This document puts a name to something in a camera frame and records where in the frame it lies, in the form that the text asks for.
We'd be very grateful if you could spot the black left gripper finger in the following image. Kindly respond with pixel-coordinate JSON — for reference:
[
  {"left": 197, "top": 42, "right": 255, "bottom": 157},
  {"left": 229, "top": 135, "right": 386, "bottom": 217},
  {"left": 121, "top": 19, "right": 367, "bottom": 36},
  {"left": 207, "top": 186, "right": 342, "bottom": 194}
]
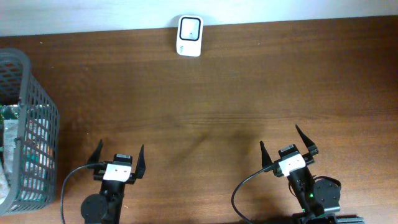
[
  {"left": 134, "top": 145, "right": 146, "bottom": 179},
  {"left": 87, "top": 139, "right": 103, "bottom": 169}
]

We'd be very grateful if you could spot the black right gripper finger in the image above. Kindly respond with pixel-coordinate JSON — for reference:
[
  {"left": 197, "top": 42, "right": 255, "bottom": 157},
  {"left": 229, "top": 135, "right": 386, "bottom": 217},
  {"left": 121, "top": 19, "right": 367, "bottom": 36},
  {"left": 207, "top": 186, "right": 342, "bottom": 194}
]
[
  {"left": 295, "top": 124, "right": 318, "bottom": 156},
  {"left": 259, "top": 141, "right": 273, "bottom": 168}
]

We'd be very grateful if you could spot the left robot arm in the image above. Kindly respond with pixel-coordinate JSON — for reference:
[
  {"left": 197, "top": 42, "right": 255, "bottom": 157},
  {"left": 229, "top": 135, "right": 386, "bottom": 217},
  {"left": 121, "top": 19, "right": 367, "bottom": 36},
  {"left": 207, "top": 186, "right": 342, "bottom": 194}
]
[{"left": 81, "top": 141, "right": 146, "bottom": 223}]

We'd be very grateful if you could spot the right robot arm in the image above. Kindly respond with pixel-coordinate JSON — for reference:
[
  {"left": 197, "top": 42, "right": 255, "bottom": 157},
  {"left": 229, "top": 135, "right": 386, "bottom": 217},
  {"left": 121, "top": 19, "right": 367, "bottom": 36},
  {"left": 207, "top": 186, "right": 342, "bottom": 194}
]
[{"left": 260, "top": 127, "right": 341, "bottom": 223}]

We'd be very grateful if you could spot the green 3M gloves packet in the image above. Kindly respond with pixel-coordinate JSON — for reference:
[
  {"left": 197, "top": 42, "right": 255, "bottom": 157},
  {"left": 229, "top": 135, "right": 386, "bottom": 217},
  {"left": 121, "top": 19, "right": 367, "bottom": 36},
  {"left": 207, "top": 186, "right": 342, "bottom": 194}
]
[{"left": 1, "top": 105, "right": 20, "bottom": 175}]

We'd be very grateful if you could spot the grey plastic mesh basket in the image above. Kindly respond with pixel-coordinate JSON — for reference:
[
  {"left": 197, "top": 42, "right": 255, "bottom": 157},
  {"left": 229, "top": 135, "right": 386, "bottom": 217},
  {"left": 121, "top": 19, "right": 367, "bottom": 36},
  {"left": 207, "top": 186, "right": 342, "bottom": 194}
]
[{"left": 1, "top": 48, "right": 60, "bottom": 216}]

